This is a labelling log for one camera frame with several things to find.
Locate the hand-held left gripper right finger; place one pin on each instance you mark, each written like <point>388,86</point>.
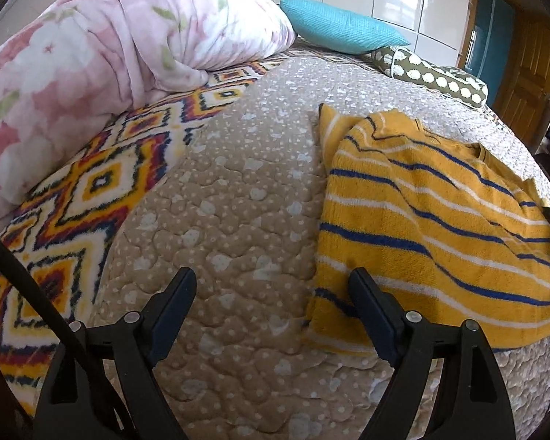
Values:
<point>371,307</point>

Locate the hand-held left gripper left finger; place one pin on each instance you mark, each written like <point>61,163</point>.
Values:
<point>172,305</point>

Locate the yellow striped sweater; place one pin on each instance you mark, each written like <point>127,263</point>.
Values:
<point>417,220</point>

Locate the beige quilted bedspread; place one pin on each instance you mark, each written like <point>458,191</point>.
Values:
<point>238,192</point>

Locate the wooden door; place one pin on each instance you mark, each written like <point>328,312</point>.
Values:
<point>529,82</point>

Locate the geometric patterned blanket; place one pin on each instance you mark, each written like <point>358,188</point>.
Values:
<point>87,192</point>

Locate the olive patterned bolster pillow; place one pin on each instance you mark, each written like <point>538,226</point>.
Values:
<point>433,75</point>

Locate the pink floral duvet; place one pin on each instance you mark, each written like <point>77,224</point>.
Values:
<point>96,55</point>

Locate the blue pillow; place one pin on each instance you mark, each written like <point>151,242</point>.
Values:
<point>343,25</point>

